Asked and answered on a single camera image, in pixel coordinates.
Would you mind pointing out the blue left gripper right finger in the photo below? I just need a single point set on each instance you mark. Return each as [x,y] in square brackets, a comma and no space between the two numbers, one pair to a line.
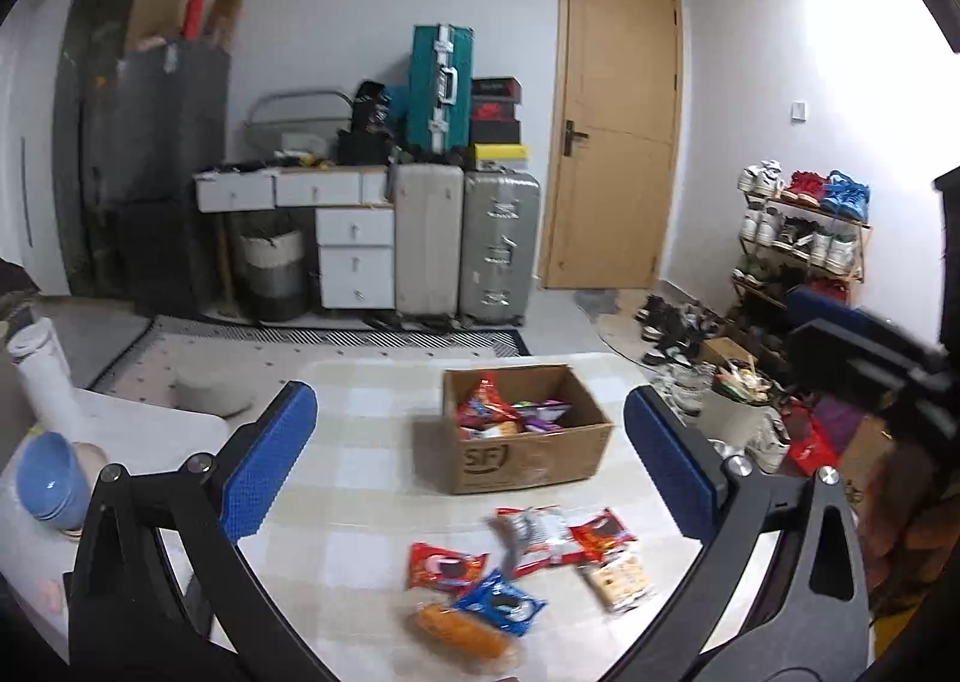
[683,465]

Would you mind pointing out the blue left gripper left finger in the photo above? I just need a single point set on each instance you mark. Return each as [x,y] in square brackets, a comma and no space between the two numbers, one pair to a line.
[254,464]

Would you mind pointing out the purple snack bag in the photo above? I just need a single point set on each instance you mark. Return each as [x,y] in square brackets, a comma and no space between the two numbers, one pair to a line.
[546,417]

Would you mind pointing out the red chip bag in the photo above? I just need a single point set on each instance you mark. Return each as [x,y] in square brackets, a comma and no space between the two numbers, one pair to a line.
[485,407]

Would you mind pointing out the patterned floor rug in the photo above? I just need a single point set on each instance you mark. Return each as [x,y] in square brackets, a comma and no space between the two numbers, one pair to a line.
[265,357]

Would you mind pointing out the small cardboard box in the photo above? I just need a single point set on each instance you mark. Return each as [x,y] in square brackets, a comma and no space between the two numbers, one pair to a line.
[870,444]

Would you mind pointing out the cream cracker packet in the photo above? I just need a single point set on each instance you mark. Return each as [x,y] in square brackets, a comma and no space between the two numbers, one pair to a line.
[620,582]

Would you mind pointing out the grey white laundry basket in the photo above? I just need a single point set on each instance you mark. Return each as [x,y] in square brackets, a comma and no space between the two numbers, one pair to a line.
[276,281]

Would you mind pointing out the white red snack packet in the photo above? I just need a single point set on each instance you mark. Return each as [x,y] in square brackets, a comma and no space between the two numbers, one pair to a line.
[537,537]

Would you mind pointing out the checkered tablecloth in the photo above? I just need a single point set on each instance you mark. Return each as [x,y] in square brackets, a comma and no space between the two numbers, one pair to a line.
[374,479]

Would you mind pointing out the SF cardboard box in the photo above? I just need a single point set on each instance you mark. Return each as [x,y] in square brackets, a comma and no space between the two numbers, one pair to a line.
[504,457]

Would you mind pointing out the wooden shoe rack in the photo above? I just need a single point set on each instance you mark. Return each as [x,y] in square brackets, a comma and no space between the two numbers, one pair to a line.
[803,232]

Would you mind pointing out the small red Oreo packet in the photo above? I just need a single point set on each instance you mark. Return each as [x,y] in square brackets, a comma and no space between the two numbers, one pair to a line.
[440,569]

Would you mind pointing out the blue bowl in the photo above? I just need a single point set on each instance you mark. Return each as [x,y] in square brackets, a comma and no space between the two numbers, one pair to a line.
[51,484]

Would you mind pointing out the blue Oreo packet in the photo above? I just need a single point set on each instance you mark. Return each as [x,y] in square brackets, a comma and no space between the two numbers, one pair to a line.
[500,603]

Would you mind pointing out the white drawer desk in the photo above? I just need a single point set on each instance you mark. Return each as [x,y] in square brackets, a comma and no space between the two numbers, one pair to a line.
[353,223]

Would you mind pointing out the orange bread packet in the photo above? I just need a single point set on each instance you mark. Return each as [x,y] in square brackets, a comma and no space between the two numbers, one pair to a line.
[464,633]

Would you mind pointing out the beige suitcase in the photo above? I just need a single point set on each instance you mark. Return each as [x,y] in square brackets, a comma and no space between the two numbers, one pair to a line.
[428,203]

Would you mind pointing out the silver suitcase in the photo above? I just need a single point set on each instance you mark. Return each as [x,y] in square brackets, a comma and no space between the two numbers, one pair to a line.
[499,236]

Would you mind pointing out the black refrigerator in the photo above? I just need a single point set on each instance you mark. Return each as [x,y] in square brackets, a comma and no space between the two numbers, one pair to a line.
[171,127]

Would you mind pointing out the wooden door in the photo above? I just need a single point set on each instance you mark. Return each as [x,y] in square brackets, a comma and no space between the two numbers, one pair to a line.
[614,143]

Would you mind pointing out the teal suitcase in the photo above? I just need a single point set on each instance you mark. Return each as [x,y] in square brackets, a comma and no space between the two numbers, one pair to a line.
[440,87]

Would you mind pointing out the stacked shoe boxes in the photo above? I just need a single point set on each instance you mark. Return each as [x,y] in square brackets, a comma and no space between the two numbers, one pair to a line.
[495,130]

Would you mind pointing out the tall dark cabinet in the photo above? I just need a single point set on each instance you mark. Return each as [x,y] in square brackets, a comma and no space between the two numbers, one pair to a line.
[85,160]

